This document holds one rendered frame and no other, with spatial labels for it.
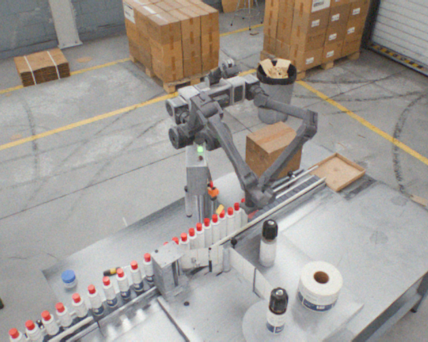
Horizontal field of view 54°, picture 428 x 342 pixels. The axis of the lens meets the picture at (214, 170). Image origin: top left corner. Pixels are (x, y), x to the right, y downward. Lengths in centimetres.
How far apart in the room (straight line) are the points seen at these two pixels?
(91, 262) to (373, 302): 153
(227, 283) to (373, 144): 303
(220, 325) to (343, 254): 84
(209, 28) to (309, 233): 356
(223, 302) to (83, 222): 204
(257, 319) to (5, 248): 247
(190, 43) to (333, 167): 298
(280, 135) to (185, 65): 294
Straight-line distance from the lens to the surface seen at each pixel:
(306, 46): 574
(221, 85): 256
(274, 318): 200
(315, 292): 213
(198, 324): 216
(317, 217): 272
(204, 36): 557
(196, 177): 205
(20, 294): 364
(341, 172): 307
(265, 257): 230
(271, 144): 276
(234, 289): 226
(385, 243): 269
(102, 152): 469
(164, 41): 531
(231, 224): 240
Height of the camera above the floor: 275
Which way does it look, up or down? 40 degrees down
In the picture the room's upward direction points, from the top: 1 degrees counter-clockwise
